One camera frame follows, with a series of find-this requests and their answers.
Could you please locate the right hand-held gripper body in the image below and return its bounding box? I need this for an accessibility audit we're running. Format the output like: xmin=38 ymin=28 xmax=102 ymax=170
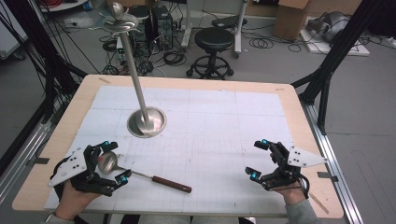
xmin=261 ymin=141 xmax=329 ymax=191

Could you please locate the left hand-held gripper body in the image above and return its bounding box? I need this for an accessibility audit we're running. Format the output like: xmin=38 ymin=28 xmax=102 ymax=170
xmin=47 ymin=145 xmax=108 ymax=196

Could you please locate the steel ladle with wooden handle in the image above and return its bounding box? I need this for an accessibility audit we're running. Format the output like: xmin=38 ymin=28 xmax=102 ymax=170
xmin=97 ymin=151 xmax=193 ymax=194

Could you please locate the steel utensil stand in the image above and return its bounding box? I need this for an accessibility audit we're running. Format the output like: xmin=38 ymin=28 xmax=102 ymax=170
xmin=102 ymin=1 xmax=168 ymax=139

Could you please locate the person's right hand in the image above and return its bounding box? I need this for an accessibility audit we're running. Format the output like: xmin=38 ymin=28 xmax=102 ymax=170
xmin=274 ymin=181 xmax=309 ymax=207

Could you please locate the person's left hand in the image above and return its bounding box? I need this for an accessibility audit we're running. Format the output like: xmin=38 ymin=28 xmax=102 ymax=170
xmin=54 ymin=182 xmax=102 ymax=221

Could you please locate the black tape piece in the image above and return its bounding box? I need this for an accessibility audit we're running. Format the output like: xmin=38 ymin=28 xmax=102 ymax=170
xmin=317 ymin=171 xmax=339 ymax=183
xmin=25 ymin=157 xmax=50 ymax=166

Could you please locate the white grid mat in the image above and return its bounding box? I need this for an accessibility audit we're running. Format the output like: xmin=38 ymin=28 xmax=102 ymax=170
xmin=44 ymin=84 xmax=296 ymax=218

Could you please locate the white stand leg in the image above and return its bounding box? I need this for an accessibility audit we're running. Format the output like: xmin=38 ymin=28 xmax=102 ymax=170
xmin=233 ymin=0 xmax=249 ymax=59
xmin=181 ymin=0 xmax=193 ymax=52

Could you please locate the black round stool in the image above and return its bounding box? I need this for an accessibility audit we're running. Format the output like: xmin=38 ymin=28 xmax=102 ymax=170
xmin=186 ymin=26 xmax=235 ymax=80

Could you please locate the white flat board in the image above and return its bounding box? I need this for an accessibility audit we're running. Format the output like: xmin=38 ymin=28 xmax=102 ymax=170
xmin=299 ymin=30 xmax=372 ymax=58

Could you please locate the black flat device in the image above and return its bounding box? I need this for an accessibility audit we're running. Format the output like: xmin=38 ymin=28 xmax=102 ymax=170
xmin=211 ymin=14 xmax=248 ymax=30

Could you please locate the cardboard box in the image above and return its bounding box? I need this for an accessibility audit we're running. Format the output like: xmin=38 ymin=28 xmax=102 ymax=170
xmin=274 ymin=0 xmax=313 ymax=42

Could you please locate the black computer tower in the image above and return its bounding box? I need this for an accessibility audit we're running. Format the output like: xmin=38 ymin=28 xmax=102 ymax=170
xmin=151 ymin=5 xmax=174 ymax=51

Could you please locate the grey bag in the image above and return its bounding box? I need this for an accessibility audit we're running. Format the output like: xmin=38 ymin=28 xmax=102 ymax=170
xmin=305 ymin=11 xmax=351 ymax=44

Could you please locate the white cabinet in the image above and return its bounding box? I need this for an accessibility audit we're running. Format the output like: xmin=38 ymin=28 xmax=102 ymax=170
xmin=0 ymin=2 xmax=30 ymax=61

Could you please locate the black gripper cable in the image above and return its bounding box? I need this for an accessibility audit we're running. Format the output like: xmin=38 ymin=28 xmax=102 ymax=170
xmin=297 ymin=173 xmax=311 ymax=200

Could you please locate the aluminium rail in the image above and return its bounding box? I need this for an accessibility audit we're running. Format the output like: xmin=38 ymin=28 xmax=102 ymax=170
xmin=0 ymin=119 xmax=52 ymax=204
xmin=301 ymin=102 xmax=364 ymax=224

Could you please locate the black coiled floor cable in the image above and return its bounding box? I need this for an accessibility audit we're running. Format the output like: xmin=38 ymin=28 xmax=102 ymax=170
xmin=163 ymin=50 xmax=188 ymax=67
xmin=247 ymin=36 xmax=276 ymax=49

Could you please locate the black metal frame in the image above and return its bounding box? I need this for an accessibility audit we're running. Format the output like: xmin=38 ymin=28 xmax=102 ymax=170
xmin=0 ymin=0 xmax=89 ymax=175
xmin=290 ymin=0 xmax=389 ymax=135

